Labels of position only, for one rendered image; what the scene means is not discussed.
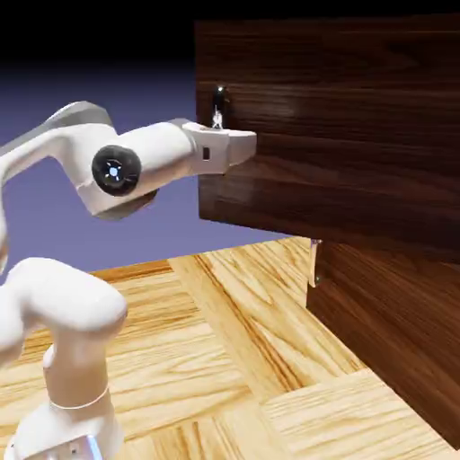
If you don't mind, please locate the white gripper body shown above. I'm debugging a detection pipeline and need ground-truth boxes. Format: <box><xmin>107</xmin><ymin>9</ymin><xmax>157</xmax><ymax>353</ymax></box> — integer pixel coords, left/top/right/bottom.
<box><xmin>226</xmin><ymin>129</ymin><xmax>259</xmax><ymax>169</ymax></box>

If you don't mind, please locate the large dark wood cabinet door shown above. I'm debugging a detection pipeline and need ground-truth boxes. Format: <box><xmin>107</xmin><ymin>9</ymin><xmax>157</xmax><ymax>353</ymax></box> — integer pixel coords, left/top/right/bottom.
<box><xmin>194</xmin><ymin>30</ymin><xmax>460</xmax><ymax>265</ymax></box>

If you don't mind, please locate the dark wood cabinet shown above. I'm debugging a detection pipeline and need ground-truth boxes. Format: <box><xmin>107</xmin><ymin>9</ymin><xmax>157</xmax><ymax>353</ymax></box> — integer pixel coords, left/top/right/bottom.
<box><xmin>193</xmin><ymin>17</ymin><xmax>460</xmax><ymax>451</ymax></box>

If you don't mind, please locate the shiny dark metal door handle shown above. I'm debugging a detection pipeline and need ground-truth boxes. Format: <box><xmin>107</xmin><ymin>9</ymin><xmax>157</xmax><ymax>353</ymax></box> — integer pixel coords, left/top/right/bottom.
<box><xmin>210</xmin><ymin>84</ymin><xmax>232</xmax><ymax>130</ymax></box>

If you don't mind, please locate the pale silver metal door handle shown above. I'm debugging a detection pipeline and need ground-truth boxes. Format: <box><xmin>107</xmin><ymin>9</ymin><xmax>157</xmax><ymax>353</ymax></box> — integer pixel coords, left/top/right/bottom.
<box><xmin>309</xmin><ymin>238</ymin><xmax>323</xmax><ymax>289</ymax></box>

